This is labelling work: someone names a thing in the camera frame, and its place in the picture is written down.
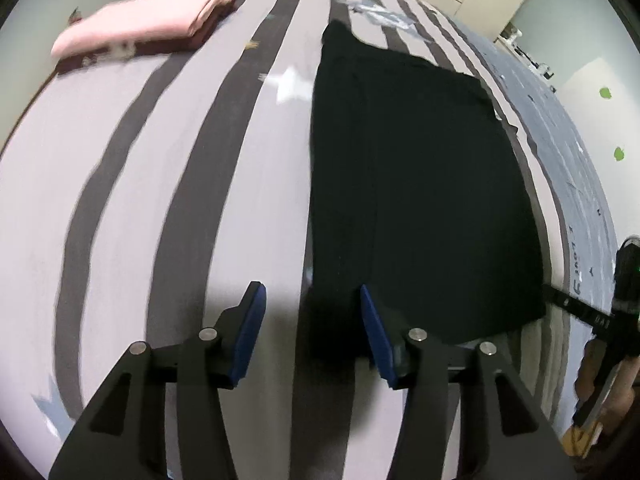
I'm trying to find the striped star-print bed sheet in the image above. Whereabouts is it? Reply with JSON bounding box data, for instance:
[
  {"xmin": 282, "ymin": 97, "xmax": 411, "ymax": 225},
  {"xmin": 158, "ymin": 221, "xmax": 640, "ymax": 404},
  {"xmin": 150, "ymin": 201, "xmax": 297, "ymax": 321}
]
[{"xmin": 0, "ymin": 0, "xmax": 571, "ymax": 480}]

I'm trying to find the black t-shirt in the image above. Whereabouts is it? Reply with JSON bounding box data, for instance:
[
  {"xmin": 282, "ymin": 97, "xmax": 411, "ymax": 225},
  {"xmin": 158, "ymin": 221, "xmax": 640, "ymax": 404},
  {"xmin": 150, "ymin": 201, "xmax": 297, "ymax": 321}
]
[{"xmin": 304, "ymin": 20, "xmax": 547, "ymax": 361}]

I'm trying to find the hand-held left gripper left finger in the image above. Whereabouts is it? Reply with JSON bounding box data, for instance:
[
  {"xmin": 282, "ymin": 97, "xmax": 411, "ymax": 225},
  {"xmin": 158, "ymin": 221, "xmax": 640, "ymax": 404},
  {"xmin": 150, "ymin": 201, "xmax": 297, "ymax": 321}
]
[{"xmin": 48, "ymin": 281, "xmax": 267, "ymax": 480}]

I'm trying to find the wooden bed frame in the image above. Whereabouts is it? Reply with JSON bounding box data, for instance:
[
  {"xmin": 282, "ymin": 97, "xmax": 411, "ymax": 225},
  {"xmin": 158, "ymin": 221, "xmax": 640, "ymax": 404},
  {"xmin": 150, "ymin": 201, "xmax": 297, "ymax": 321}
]
[{"xmin": 0, "ymin": 67, "xmax": 61, "ymax": 153}]

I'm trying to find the maroon folded garment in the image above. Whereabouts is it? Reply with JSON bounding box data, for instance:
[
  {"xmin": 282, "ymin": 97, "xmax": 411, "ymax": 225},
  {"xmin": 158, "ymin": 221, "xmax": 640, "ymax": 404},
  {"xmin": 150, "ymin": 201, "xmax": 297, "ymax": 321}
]
[{"xmin": 54, "ymin": 2, "xmax": 236, "ymax": 77}]

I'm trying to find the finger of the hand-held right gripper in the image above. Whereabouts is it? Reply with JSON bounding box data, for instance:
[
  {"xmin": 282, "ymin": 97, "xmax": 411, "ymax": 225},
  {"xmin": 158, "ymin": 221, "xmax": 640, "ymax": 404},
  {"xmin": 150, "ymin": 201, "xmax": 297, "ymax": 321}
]
[{"xmin": 542, "ymin": 284, "xmax": 614, "ymax": 332}]

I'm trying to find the cluttered white desk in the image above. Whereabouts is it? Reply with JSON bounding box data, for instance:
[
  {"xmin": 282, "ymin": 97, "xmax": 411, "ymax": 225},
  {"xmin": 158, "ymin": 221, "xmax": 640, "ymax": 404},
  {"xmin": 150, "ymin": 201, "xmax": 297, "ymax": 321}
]
[{"xmin": 492, "ymin": 25, "xmax": 558, "ymax": 93}]

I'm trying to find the person's right hand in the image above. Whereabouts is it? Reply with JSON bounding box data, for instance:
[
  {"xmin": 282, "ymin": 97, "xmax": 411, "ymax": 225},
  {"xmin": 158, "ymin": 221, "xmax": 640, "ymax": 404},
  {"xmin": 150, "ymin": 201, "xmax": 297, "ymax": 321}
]
[{"xmin": 574, "ymin": 338, "xmax": 640, "ymax": 412}]

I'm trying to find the light blue quilt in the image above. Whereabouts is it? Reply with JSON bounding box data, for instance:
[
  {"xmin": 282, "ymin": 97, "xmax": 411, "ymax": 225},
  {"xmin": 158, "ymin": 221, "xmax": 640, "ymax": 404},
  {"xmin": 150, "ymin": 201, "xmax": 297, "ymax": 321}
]
[{"xmin": 450, "ymin": 15, "xmax": 618, "ymax": 421}]

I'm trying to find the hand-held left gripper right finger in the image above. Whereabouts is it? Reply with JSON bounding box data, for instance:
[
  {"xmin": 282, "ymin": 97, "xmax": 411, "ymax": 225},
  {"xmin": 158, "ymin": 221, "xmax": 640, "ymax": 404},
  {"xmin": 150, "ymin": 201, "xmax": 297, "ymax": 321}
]
[{"xmin": 360, "ymin": 284, "xmax": 576, "ymax": 480}]

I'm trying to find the pink folded garment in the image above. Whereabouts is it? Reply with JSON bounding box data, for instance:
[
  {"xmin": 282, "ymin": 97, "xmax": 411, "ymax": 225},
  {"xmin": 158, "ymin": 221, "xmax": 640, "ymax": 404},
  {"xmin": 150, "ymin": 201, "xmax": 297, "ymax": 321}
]
[{"xmin": 50, "ymin": 0, "xmax": 236, "ymax": 58}]

